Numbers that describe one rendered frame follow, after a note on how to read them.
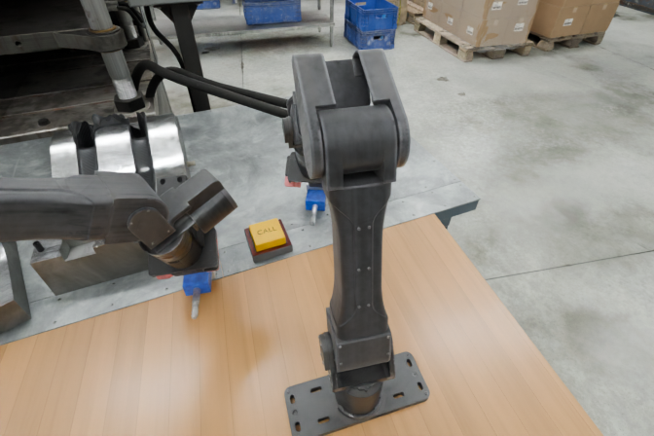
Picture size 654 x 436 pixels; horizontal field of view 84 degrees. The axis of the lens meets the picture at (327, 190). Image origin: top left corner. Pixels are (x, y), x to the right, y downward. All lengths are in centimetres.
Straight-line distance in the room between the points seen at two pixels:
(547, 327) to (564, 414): 114
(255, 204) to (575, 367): 135
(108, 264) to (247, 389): 34
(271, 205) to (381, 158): 54
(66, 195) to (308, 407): 40
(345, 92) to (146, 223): 26
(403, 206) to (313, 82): 55
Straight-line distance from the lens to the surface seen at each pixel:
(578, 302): 195
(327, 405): 58
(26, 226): 44
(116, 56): 134
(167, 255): 52
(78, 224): 44
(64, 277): 79
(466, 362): 65
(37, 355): 77
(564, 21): 492
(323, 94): 34
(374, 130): 32
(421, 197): 88
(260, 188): 89
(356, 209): 35
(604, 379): 178
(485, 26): 418
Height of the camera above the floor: 136
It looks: 40 degrees down
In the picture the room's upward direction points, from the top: straight up
